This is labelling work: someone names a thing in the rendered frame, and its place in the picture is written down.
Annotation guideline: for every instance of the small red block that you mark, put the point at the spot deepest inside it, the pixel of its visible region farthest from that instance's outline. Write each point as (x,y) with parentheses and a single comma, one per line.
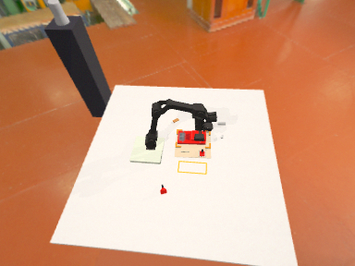
(163,190)

